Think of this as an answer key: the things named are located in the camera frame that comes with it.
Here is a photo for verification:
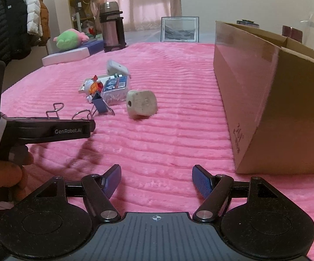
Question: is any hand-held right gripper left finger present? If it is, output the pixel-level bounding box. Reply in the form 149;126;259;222
34;164;122;223

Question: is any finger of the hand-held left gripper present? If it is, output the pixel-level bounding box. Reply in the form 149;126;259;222
6;116;96;145

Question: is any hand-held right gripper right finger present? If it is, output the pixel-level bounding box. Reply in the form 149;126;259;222
192;164;278;223

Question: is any metal wire binder clip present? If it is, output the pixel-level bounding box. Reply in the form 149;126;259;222
45;102;65;119

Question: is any small white box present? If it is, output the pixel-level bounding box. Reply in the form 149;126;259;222
78;77;108;94

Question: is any blue dental floss pick box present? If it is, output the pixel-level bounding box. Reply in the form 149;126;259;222
102;76;129;106

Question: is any brown cardboard box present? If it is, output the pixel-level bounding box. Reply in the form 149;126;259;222
213;20;314;174

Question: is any person's left hand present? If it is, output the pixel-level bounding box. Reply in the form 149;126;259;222
0;148;35;210

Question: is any blue binder clip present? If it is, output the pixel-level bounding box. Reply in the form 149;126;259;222
72;92;116;120

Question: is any white red toy figurine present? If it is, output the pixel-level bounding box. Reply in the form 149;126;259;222
86;75;103;104

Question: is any pink ribbed blanket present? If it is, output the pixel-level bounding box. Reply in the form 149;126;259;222
0;42;314;261

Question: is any black jacket with white tag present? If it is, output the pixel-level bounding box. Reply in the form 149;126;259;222
0;0;31;60

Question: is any flat white box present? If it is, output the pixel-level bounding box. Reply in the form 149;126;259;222
42;47;90;67

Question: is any white plastic device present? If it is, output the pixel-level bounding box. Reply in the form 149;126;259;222
106;60;131;79

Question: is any purple flat pad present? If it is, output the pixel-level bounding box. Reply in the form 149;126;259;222
75;39;105;56

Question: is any green pink plush toy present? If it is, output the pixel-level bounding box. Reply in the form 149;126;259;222
54;28;90;51

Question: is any brown jacket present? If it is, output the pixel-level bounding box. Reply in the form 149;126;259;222
29;0;50;47

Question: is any white puffer jacket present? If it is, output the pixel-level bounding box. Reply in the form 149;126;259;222
19;0;43;36

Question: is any red white small doll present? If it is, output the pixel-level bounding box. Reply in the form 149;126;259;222
81;20;96;37

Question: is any pink curtain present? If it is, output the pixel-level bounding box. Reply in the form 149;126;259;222
106;0;180;32

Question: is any framed grey picture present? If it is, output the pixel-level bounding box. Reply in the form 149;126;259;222
160;16;200;43

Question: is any glass kettle with dark lid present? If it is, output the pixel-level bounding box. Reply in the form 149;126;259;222
237;19;260;28

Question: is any dark red cup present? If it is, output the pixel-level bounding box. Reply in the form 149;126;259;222
282;25;304;44

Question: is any brown thermos with black handle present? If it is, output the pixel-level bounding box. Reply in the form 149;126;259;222
98;2;126;53

